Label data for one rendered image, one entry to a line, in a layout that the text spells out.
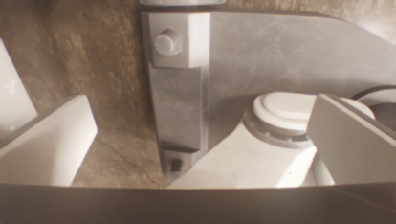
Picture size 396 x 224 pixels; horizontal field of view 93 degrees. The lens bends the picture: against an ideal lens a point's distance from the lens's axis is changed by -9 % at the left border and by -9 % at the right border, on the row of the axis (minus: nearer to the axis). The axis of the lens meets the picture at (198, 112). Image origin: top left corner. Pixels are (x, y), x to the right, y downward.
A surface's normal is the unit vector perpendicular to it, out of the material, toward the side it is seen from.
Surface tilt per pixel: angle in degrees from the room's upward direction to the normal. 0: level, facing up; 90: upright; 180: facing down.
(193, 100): 0
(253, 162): 90
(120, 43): 0
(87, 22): 0
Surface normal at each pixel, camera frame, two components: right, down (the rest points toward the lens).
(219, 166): 0.00, -0.85
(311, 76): -0.19, 0.51
